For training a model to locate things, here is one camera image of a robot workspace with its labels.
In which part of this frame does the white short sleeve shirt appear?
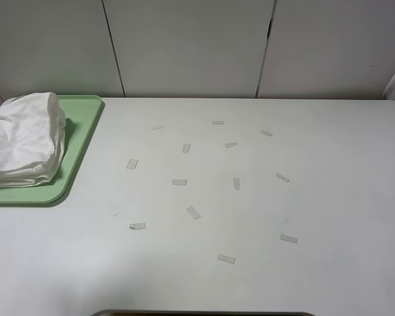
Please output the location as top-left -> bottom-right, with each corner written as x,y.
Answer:
0,92 -> 66,188

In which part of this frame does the light green plastic tray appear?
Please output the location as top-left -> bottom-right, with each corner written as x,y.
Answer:
0,95 -> 104,207

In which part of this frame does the clear tape marker slanted centre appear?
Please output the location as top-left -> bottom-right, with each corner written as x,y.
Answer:
186,205 -> 201,220

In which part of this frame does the clear tape marker mid left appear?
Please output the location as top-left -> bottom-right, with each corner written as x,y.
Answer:
126,159 -> 138,170

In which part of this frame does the clear tape marker far right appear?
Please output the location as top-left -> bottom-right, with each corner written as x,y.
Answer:
260,130 -> 273,137

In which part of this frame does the clear tape marker near centre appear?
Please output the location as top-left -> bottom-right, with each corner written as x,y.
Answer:
217,254 -> 236,264

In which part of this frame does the clear tape marker near right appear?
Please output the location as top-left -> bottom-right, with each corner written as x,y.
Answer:
280,234 -> 298,244

